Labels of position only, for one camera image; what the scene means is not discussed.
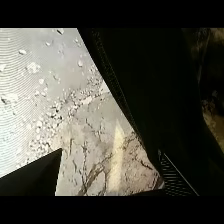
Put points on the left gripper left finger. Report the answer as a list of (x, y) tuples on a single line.
[(36, 176)]

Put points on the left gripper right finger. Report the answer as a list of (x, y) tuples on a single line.
[(174, 178)]

